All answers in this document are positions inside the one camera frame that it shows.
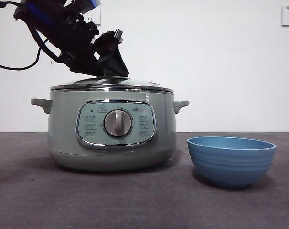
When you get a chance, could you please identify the glass lid with green knob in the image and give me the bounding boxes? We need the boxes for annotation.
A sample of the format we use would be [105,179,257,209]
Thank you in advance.
[50,76,173,92]

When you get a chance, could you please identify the pale green electric steamer pot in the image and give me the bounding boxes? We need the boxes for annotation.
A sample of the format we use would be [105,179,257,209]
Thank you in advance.
[30,88,190,172]

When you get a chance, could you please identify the blue ribbed bowl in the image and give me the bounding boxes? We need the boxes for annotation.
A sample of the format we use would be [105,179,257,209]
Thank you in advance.
[187,136,277,189]

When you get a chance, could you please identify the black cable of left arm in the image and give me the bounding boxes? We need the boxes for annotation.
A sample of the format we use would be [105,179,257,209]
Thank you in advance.
[0,23,64,71]

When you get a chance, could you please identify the pale grey left wrist camera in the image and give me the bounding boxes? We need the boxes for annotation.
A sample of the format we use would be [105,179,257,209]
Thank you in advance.
[81,0,101,14]

